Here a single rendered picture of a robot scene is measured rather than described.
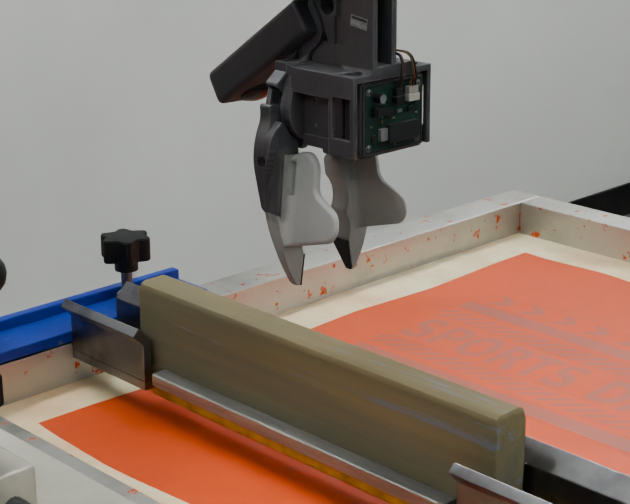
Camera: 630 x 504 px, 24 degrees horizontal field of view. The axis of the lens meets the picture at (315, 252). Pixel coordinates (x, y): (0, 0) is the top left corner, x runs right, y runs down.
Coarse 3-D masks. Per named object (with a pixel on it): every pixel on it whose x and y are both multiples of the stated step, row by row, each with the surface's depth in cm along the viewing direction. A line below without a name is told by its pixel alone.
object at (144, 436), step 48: (432, 288) 142; (480, 288) 142; (528, 288) 142; (576, 288) 142; (624, 288) 142; (336, 336) 130; (96, 432) 111; (144, 432) 111; (192, 432) 111; (144, 480) 104; (192, 480) 104; (240, 480) 104; (288, 480) 104
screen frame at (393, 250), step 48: (384, 240) 146; (432, 240) 150; (480, 240) 155; (576, 240) 154; (624, 240) 150; (240, 288) 132; (288, 288) 136; (336, 288) 141; (48, 384) 119; (96, 480) 96
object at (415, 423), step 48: (144, 288) 113; (192, 288) 111; (192, 336) 109; (240, 336) 105; (288, 336) 102; (240, 384) 106; (288, 384) 102; (336, 384) 99; (384, 384) 95; (432, 384) 94; (336, 432) 100; (384, 432) 96; (432, 432) 93; (480, 432) 90; (432, 480) 94
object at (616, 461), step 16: (528, 432) 111; (544, 432) 111; (560, 432) 111; (560, 448) 109; (576, 448) 109; (592, 448) 109; (608, 464) 106; (624, 464) 106; (304, 480) 104; (320, 480) 104; (336, 480) 104; (256, 496) 101; (272, 496) 101; (288, 496) 101; (304, 496) 101; (320, 496) 101; (336, 496) 101; (352, 496) 101; (368, 496) 101
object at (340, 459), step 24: (168, 384) 111; (192, 384) 110; (216, 408) 107; (240, 408) 106; (264, 432) 103; (288, 432) 102; (312, 456) 100; (336, 456) 98; (360, 456) 98; (360, 480) 97; (384, 480) 95; (408, 480) 95
